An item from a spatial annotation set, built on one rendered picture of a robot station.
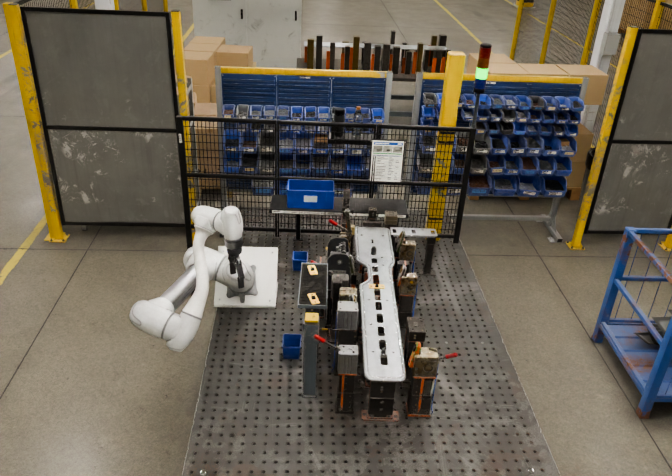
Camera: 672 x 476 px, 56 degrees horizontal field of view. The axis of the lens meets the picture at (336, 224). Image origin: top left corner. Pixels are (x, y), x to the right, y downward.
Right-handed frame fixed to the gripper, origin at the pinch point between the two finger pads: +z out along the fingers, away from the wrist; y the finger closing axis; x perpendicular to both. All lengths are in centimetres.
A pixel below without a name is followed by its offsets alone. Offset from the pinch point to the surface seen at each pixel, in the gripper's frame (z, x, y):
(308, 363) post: 16, -15, -57
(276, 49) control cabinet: 68, -264, 646
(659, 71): -40, -381, 76
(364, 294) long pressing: 10, -60, -29
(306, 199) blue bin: 1, -68, 67
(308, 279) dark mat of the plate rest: -7.9, -28.9, -26.3
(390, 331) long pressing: 9, -57, -61
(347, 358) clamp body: 4, -27, -74
